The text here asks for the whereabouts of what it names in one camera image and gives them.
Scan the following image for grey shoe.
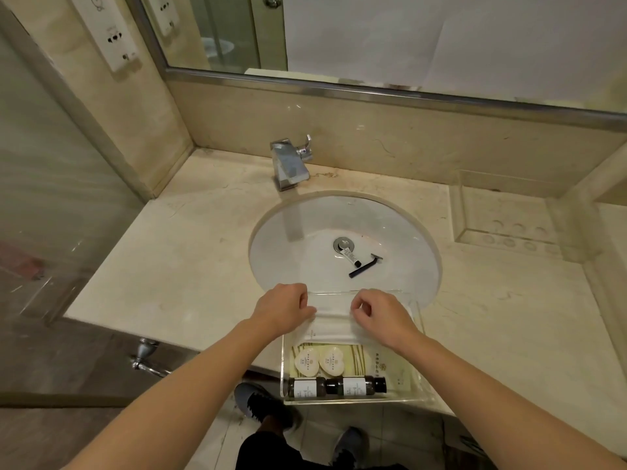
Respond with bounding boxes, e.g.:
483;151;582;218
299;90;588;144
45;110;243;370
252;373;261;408
332;426;367;468
233;383;300;432

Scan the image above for white oval sink basin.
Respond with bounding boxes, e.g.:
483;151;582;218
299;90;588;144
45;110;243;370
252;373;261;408
248;192;442;305

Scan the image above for chrome door handle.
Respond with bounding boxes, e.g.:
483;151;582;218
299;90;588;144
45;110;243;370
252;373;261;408
130;338;169;379

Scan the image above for clear acrylic cup tray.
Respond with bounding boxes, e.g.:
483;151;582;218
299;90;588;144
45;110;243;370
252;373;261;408
449;169;565;260

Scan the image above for dark bottle with white label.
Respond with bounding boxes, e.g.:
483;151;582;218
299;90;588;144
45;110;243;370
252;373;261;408
287;377;328;400
325;375;388;398

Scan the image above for white wall socket panel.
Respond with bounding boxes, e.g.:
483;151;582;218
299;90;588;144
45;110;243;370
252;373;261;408
69;0;143;74

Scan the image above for black trousers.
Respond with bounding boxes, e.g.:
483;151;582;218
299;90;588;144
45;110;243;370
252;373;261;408
234;415;408;470

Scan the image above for grey left shoe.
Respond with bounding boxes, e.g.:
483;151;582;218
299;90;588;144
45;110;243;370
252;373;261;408
233;383;300;432

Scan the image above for clear acrylic amenity tray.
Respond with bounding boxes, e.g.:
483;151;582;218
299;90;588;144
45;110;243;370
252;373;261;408
281;289;440;406

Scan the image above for person's left forearm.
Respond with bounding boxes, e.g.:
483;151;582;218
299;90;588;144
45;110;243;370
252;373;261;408
64;319;276;470

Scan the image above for person's left hand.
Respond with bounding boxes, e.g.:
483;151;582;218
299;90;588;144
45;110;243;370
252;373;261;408
249;283;317;341

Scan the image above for person's right forearm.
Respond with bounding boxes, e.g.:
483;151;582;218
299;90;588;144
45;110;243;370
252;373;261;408
390;334;627;470

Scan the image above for white plastic packet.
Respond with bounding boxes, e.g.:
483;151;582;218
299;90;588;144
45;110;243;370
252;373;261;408
308;306;380;346

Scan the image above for black disposable razor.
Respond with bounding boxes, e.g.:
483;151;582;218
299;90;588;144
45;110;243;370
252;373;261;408
348;253;384;278

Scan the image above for chrome square faucet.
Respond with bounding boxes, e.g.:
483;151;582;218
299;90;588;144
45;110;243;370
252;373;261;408
270;134;314;192

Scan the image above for wall mirror with metal frame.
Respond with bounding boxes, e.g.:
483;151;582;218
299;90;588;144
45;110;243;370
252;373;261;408
122;0;627;133

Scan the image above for person's right hand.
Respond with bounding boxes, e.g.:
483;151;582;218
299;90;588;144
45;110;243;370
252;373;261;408
350;288;423;353

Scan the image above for striped beige packet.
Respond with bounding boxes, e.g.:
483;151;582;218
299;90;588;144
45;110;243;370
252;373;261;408
292;342;374;380

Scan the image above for round white soap packet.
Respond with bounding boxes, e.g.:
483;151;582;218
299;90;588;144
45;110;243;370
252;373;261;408
318;346;346;377
294;347;322;379

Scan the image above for pale printed flat box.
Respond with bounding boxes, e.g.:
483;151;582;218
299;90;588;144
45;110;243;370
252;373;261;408
362;348;418;393

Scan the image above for grey right shoe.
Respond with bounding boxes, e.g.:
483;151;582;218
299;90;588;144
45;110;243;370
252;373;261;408
332;426;367;468

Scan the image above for glass shower door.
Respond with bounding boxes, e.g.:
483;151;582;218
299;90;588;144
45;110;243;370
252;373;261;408
0;5;155;328

